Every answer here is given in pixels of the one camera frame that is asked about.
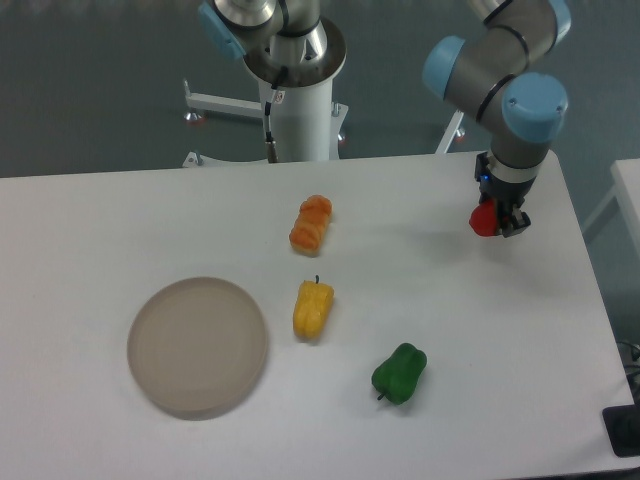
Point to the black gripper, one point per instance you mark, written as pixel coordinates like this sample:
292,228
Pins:
505,196

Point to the red bell pepper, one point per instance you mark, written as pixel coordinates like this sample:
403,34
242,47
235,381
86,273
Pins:
483,219

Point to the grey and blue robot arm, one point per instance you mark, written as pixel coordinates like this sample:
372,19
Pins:
490,80

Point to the orange bell pepper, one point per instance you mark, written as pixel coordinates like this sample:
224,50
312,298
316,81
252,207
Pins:
309,229

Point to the green bell pepper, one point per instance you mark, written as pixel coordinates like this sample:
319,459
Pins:
396,378

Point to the yellow bell pepper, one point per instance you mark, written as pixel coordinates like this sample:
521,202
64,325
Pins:
312,308

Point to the white side table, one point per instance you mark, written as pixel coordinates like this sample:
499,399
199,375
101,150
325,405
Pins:
622,197

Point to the black device at table edge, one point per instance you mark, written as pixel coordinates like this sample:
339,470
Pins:
622,426

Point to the beige round plate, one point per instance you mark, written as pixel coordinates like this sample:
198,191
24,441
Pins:
197,347

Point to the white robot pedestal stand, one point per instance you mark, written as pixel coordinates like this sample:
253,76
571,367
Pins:
294,60

